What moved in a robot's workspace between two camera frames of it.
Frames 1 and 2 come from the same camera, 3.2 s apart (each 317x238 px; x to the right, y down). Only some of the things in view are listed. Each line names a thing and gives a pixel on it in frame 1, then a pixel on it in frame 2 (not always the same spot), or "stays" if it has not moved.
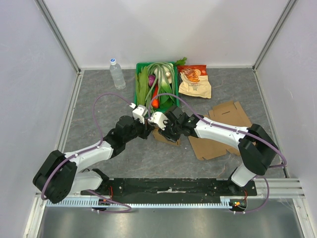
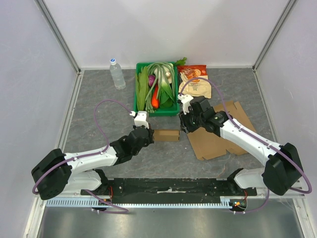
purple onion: x=151 y=78 stays
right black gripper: x=166 y=132 to x=184 y=123
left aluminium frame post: x=58 y=34 stays
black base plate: x=174 y=189 stays
